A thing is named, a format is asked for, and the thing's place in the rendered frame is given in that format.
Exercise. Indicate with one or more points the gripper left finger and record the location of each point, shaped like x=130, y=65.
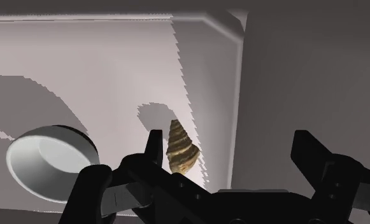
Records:
x=147, y=183

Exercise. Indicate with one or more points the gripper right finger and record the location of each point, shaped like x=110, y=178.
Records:
x=330, y=173

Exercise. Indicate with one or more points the brown striped spiral seashell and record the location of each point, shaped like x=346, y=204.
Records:
x=181, y=149

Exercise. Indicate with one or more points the white round bowl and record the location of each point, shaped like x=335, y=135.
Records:
x=48, y=161

